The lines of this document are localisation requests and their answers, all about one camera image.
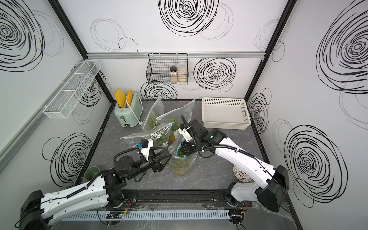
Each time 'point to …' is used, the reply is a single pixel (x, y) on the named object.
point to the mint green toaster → (130, 116)
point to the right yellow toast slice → (129, 97)
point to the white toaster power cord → (142, 106)
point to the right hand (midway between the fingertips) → (182, 150)
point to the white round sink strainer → (240, 175)
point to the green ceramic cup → (90, 172)
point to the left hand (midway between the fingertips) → (168, 153)
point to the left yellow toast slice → (120, 97)
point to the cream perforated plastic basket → (225, 113)
